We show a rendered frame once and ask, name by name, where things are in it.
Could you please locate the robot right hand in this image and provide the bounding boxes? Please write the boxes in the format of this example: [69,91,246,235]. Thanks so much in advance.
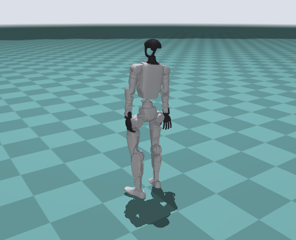
[160,108,172,130]

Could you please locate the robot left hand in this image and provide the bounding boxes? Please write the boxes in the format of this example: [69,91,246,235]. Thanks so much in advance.
[124,111,136,133]

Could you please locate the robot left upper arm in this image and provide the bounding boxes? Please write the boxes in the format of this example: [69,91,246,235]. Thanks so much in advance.
[127,63,143,95]

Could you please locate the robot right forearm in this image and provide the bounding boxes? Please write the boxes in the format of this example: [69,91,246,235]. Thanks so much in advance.
[161,91,170,113]

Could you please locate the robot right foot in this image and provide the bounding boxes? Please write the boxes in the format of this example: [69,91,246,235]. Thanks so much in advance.
[148,178,161,188]

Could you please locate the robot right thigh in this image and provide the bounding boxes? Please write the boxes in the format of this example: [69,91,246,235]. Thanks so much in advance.
[149,110,165,156]

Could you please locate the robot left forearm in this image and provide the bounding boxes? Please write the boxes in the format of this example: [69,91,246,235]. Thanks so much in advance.
[124,87,134,117]

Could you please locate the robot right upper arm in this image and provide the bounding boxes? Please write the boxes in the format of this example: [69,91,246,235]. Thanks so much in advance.
[159,65,170,95]

